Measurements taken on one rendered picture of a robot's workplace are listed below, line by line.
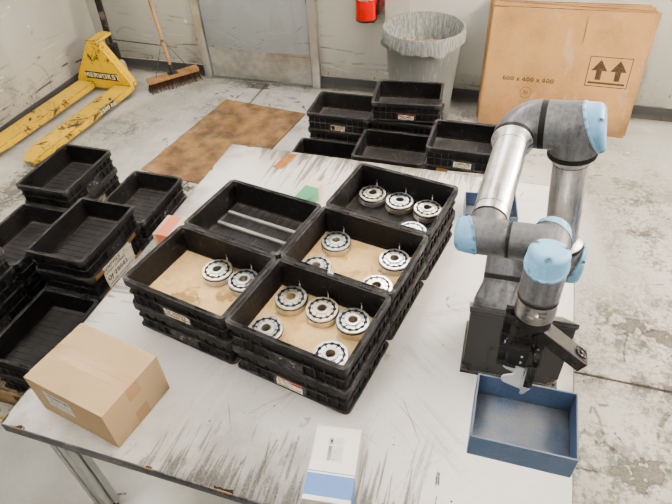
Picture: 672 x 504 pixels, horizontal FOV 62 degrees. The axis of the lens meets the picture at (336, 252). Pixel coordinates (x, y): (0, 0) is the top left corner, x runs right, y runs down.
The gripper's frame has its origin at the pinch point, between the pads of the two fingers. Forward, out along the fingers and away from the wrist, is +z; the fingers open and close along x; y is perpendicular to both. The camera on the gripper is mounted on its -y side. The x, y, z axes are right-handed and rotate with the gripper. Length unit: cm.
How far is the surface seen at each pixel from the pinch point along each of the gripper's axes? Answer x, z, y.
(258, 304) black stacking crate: -29, 22, 78
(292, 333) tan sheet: -24, 26, 65
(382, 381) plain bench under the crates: -26, 39, 37
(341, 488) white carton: 14, 35, 36
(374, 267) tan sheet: -58, 22, 49
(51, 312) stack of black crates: -52, 79, 199
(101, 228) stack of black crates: -86, 53, 190
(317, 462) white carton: 9, 34, 44
